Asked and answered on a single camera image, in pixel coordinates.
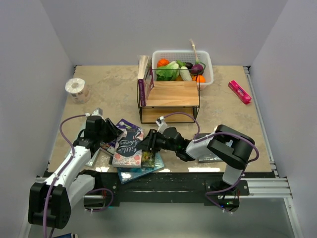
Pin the purple paperback under stack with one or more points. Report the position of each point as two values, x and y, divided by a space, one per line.
109 148

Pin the Little Women book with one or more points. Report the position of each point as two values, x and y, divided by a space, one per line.
126 154

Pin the wooden shelf with wire frame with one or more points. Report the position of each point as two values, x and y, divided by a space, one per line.
179 101

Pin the toilet paper roll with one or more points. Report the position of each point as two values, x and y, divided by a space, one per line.
78 90

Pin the large orange fruit toy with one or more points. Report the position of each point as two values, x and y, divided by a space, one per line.
198 78

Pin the dark eggplant toy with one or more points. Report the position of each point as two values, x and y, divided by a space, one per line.
188 65

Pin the white radish toy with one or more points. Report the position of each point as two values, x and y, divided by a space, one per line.
185 74

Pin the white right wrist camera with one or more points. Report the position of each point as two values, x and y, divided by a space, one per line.
162 125

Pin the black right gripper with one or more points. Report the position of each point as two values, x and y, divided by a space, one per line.
149 143

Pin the small orange pumpkin toy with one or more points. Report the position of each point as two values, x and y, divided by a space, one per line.
162 62

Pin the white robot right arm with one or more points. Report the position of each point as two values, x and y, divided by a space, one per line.
232 147

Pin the pink rectangular box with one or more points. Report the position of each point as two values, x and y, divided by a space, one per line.
240 92

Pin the green yellow fantasy book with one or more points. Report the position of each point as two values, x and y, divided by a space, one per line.
148 158

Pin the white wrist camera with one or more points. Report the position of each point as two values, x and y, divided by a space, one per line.
98 112
162 125

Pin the purple Treehouse paperback book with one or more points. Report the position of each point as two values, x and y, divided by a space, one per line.
145 78

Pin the white plastic basket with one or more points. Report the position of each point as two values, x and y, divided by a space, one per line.
182 56

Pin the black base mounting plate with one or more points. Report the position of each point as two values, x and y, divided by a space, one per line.
159 187

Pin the blue book at bottom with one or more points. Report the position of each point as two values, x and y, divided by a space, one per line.
129 174

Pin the yellow pepper toy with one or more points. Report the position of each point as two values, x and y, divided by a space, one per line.
179 78

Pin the dark Wuthering Heights book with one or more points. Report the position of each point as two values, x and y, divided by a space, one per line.
208 156

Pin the aluminium frame rail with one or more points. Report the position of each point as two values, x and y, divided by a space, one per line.
171 203

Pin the pale Gatsby book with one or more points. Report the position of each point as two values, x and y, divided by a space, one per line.
92 161

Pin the purple onion toy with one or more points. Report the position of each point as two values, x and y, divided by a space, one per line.
199 67

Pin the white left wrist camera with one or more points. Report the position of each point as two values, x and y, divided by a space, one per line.
98 112

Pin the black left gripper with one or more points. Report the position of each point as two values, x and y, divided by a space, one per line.
114 131

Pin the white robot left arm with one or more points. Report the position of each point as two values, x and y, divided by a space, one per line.
51 201

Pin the green lettuce toy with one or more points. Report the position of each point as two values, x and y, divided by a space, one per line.
168 73

